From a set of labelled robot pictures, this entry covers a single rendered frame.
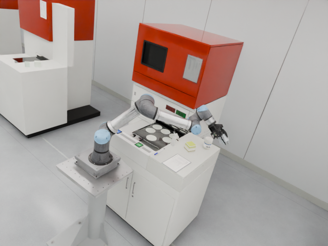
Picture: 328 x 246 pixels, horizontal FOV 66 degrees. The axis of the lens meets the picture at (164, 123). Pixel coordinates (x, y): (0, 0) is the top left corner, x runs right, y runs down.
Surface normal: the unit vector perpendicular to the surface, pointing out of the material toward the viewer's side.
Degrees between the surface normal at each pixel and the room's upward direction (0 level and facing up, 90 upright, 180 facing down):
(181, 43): 90
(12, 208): 0
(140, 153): 90
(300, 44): 90
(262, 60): 90
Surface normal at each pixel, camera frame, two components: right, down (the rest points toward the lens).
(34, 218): 0.18, -0.87
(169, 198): -0.61, 0.27
